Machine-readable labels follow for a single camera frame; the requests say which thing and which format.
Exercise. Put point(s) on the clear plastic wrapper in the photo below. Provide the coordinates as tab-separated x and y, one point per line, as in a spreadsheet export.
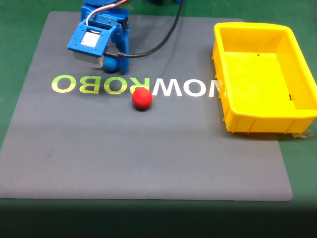
303	135

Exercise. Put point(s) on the red ball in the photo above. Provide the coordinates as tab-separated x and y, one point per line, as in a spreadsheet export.
141	98

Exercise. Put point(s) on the yellow plastic bin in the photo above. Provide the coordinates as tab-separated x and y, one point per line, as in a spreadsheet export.
260	79

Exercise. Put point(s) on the grey mat with printed letters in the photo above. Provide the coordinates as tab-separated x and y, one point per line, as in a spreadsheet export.
123	148

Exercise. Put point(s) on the blue ball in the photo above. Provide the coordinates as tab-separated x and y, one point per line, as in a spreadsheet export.
111	65

